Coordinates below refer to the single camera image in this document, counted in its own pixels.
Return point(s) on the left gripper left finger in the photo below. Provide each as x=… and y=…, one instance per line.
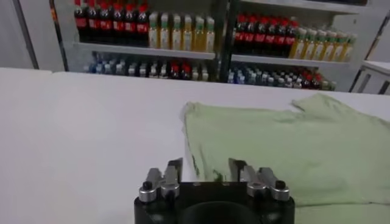
x=169, y=185

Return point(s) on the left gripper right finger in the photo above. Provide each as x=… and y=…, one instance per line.
x=259, y=184

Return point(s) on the light green T-shirt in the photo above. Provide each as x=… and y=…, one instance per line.
x=289, y=146

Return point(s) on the small dark white-cap bottle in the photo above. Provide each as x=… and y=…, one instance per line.
x=131, y=70
x=277, y=81
x=268, y=80
x=142, y=71

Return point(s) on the small clear green-tinted bottle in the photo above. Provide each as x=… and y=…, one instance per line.
x=120, y=69
x=250, y=78
x=259, y=79
x=109, y=68

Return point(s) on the small dark bottle white label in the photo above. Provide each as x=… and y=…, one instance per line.
x=153, y=72
x=287, y=82
x=163, y=72
x=296, y=82

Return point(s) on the small blue water bottle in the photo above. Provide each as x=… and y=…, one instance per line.
x=100, y=68
x=240, y=78
x=231, y=77

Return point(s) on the small red-cap cola bottle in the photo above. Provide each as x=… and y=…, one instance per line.
x=185, y=72
x=306, y=81
x=174, y=71
x=317, y=82

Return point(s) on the small yellow drink bottle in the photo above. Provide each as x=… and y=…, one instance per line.
x=205, y=74
x=325, y=85
x=195, y=74
x=333, y=86

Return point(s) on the white drinks display shelf unit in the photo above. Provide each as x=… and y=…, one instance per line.
x=274, y=60
x=137, y=50

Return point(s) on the yellow tea bottle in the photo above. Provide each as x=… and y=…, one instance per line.
x=199, y=38
x=187, y=36
x=348, y=51
x=319, y=48
x=309, y=48
x=329, y=49
x=176, y=36
x=298, y=47
x=338, y=50
x=153, y=33
x=210, y=39
x=165, y=35

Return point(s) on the white side table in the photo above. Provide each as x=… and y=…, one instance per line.
x=376, y=67

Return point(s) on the black vertical frame post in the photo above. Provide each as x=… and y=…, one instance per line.
x=225, y=45

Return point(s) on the glass cabinet door black frame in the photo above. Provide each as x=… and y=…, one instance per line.
x=42, y=30

